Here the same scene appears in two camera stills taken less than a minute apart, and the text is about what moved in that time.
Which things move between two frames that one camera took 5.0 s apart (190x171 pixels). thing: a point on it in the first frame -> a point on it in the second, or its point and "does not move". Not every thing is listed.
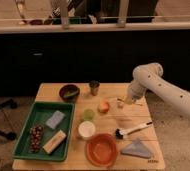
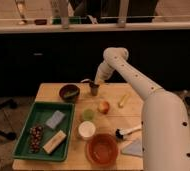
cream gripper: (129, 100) -> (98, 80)
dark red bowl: (69, 92) does not move
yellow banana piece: (120, 103) does not move
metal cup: (94, 87) does not move
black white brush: (121, 133) does not move
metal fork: (136, 101) -> (87, 80)
